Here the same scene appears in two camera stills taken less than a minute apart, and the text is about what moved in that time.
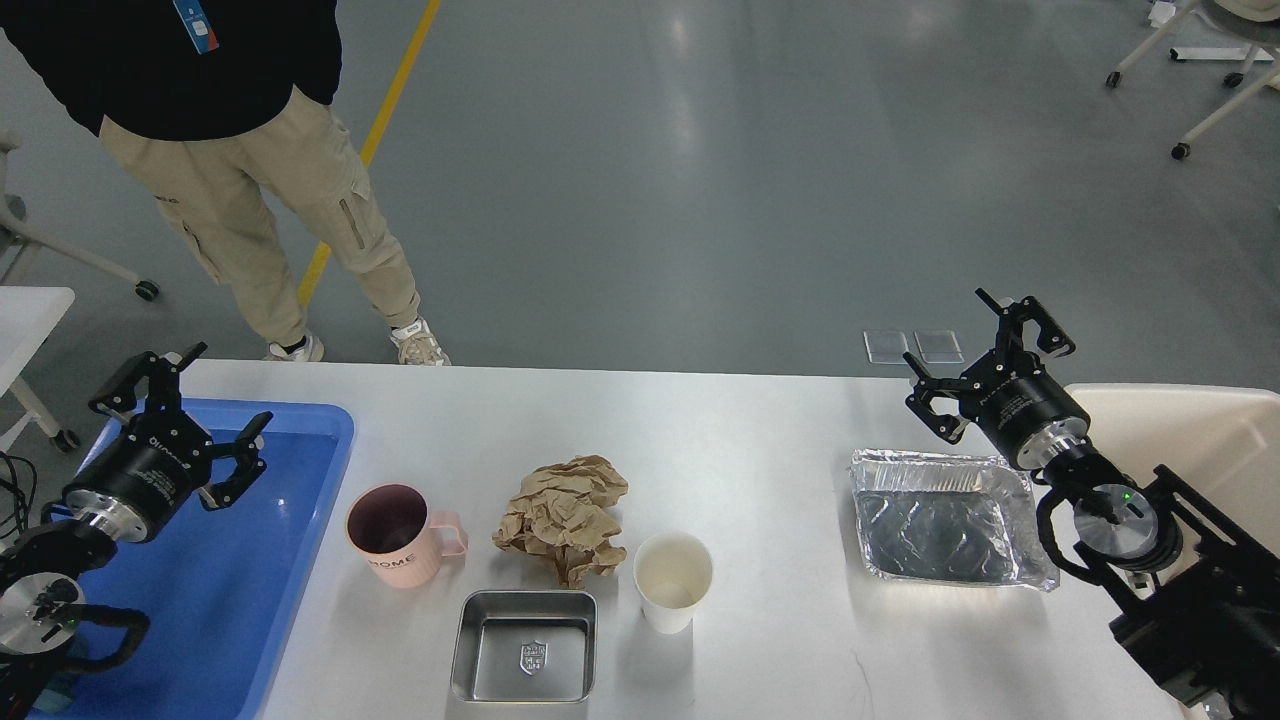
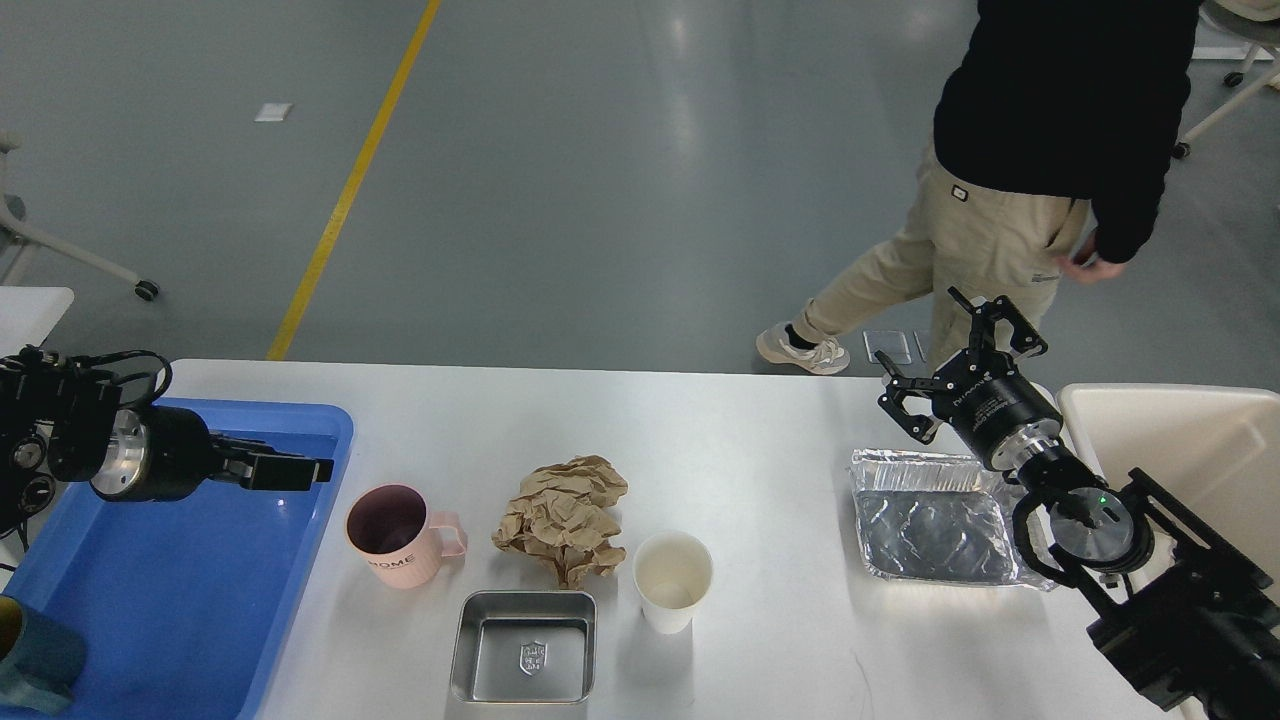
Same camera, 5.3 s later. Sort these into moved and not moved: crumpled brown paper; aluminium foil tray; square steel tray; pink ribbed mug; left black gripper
Moved: left black gripper
Not moved: crumpled brown paper; square steel tray; pink ribbed mug; aluminium foil tray
